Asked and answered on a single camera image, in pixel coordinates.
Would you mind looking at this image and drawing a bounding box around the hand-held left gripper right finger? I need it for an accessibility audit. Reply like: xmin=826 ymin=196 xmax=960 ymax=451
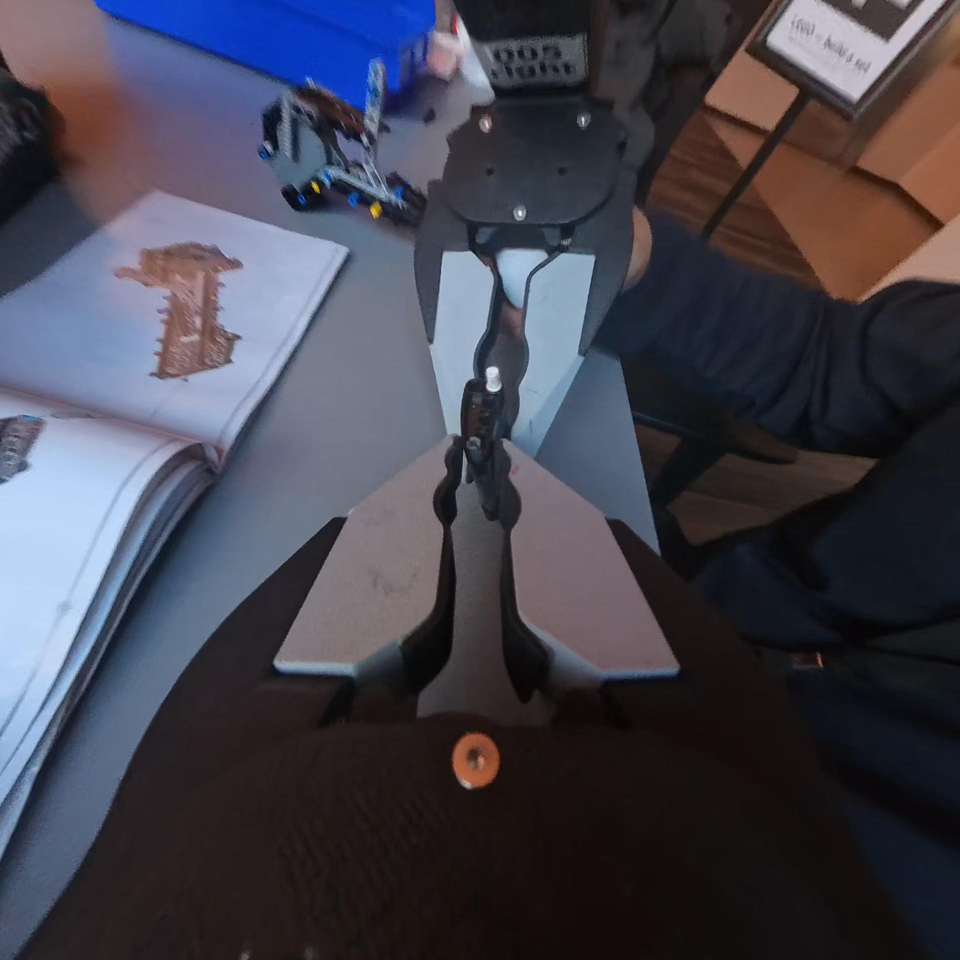
xmin=495 ymin=438 xmax=682 ymax=702

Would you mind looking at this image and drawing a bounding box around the blue plastic bin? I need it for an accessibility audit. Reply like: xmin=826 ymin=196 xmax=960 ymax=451
xmin=93 ymin=0 xmax=438 ymax=95

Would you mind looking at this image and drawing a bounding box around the person's dark clothed body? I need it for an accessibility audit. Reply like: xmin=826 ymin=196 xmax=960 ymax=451
xmin=690 ymin=405 xmax=960 ymax=960

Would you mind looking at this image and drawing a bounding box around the person's right forearm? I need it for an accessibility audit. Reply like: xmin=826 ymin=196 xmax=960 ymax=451
xmin=596 ymin=213 xmax=960 ymax=459

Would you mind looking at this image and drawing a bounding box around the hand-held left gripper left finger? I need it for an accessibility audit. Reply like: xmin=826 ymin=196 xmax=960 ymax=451
xmin=272 ymin=435 xmax=460 ymax=702

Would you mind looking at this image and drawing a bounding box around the framed sign on stand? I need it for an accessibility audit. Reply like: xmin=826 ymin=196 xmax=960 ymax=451
xmin=699 ymin=0 xmax=960 ymax=243

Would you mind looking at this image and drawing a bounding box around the lego instruction booklet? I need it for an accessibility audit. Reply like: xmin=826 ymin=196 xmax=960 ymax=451
xmin=0 ymin=189 xmax=351 ymax=856

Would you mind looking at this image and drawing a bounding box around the dark object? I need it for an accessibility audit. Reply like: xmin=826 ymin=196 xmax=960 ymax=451
xmin=0 ymin=48 xmax=65 ymax=226

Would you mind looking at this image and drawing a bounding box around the lego truck model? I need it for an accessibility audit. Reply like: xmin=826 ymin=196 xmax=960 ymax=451
xmin=260 ymin=58 xmax=429 ymax=226

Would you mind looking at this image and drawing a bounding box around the person's right hand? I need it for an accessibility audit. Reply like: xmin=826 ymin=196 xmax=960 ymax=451
xmin=627 ymin=206 xmax=654 ymax=292

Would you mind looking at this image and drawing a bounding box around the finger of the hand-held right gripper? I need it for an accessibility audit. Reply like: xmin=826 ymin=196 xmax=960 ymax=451
xmin=504 ymin=247 xmax=597 ymax=459
xmin=431 ymin=246 xmax=500 ymax=436

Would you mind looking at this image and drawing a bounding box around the cardboard box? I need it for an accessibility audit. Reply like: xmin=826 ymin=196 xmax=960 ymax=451
xmin=705 ymin=52 xmax=960 ymax=226
xmin=855 ymin=221 xmax=960 ymax=301

